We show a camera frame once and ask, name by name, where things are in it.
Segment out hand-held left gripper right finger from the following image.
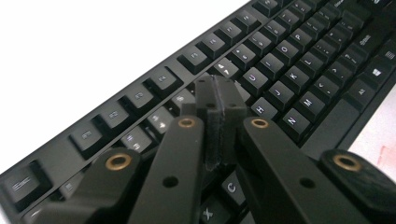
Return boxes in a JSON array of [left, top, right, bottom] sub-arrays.
[[214, 75, 250, 166]]

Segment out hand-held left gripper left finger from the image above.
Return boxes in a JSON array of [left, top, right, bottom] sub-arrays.
[[181, 75, 222, 172]]

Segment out black computer keyboard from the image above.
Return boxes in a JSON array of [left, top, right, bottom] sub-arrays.
[[0, 0, 396, 224]]

